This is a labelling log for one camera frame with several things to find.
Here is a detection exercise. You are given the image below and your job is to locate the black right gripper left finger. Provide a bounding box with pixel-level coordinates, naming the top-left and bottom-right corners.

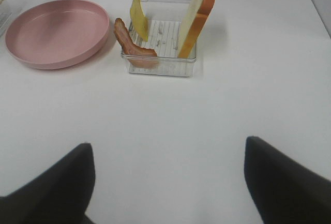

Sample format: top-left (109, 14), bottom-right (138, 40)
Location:
top-left (1, 143), bottom-right (95, 223)

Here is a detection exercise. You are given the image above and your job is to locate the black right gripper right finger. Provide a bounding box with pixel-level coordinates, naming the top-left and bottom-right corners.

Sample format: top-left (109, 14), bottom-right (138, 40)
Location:
top-left (244, 136), bottom-right (330, 223)

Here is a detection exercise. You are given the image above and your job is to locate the bacon strip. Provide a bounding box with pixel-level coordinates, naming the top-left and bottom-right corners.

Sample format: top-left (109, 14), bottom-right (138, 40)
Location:
top-left (114, 18), bottom-right (158, 69)

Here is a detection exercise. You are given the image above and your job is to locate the yellow cheese slice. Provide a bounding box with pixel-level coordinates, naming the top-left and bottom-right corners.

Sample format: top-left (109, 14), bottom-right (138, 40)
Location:
top-left (130, 0), bottom-right (149, 41)

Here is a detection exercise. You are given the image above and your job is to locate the pink round plate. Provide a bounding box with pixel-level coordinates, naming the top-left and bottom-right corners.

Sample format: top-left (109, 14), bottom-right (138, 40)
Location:
top-left (5, 0), bottom-right (110, 70)

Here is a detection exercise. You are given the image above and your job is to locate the left clear plastic container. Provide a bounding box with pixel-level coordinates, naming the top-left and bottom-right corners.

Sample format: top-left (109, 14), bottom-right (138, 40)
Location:
top-left (0, 0), bottom-right (13, 36)

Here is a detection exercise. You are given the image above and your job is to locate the clear plastic container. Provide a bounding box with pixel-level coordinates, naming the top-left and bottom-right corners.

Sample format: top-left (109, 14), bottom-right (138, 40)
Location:
top-left (121, 0), bottom-right (197, 77)
top-left (0, 0), bottom-right (13, 36)

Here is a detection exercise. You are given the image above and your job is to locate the right clear plastic container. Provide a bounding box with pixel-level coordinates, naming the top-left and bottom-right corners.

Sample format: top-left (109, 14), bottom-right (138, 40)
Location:
top-left (121, 0), bottom-right (197, 77)

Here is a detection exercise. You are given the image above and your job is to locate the right bread slice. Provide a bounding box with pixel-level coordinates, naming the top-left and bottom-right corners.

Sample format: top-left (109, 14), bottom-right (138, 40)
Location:
top-left (177, 0), bottom-right (215, 58)

